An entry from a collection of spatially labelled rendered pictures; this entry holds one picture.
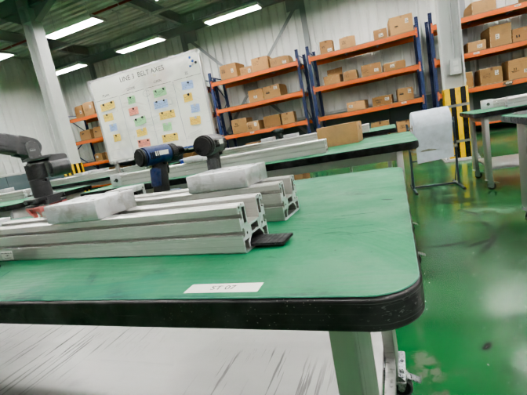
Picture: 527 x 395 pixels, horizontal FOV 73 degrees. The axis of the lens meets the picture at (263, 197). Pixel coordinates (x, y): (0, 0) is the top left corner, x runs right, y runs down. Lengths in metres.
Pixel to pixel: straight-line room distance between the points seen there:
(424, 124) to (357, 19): 7.56
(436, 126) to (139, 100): 3.26
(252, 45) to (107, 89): 7.91
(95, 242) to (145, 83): 3.62
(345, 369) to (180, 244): 0.35
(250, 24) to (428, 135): 8.82
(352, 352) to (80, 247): 0.60
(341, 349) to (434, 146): 3.87
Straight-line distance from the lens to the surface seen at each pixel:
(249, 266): 0.56
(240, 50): 12.22
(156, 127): 4.32
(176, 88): 4.16
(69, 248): 0.91
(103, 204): 0.81
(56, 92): 9.58
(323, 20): 11.62
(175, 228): 0.68
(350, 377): 0.56
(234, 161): 2.48
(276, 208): 0.78
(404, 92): 10.23
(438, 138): 4.29
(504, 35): 10.58
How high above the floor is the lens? 0.97
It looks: 10 degrees down
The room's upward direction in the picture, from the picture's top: 11 degrees counter-clockwise
